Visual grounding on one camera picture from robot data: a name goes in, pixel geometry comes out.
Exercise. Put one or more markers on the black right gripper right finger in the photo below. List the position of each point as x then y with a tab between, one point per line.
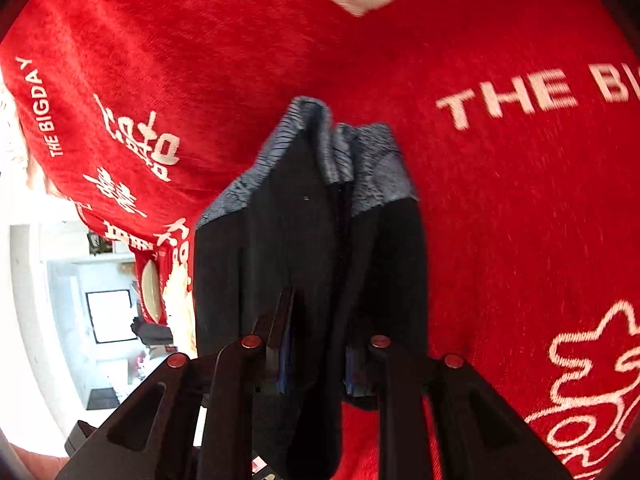
443	419

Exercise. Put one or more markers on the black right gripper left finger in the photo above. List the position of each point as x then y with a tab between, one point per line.
192	418

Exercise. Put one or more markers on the black pants with grey waistband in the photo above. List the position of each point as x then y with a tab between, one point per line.
331	212

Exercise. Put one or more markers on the person's left hand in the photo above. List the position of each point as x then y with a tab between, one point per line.
42	467

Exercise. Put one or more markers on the red blanket with white characters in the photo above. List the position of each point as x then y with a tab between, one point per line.
517	120

